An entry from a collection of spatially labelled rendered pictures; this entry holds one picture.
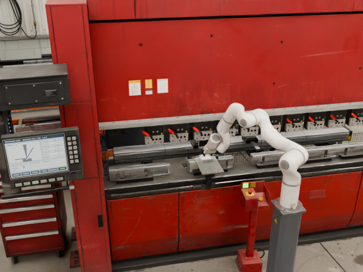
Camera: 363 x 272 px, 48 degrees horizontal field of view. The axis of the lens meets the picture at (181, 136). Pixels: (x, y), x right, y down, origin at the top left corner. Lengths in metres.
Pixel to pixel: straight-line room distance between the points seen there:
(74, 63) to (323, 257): 2.80
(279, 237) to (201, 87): 1.24
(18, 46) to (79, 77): 4.44
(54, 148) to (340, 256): 2.80
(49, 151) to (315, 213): 2.50
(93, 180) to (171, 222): 0.83
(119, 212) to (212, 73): 1.36
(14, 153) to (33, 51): 4.66
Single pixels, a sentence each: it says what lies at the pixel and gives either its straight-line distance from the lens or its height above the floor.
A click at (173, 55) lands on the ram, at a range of 3.08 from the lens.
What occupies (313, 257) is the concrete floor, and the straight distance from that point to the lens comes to 4.16.
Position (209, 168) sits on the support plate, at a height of 1.00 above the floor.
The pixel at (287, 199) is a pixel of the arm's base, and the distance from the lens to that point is 2.88.
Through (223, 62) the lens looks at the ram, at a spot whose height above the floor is 1.81.
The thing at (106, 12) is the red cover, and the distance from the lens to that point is 2.95.
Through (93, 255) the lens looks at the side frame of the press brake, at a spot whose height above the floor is 0.32.
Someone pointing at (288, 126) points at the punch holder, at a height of 1.24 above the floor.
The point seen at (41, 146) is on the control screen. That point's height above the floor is 1.51.
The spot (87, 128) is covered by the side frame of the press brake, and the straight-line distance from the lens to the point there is 2.98.
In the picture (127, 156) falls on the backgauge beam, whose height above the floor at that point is 0.94.
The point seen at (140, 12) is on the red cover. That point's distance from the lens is 2.97.
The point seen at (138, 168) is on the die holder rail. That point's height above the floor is 0.97.
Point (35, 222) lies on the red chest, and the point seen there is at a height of 0.47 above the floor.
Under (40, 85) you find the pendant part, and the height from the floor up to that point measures 1.89.
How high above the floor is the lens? 2.64
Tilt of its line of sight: 25 degrees down
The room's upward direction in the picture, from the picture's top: straight up
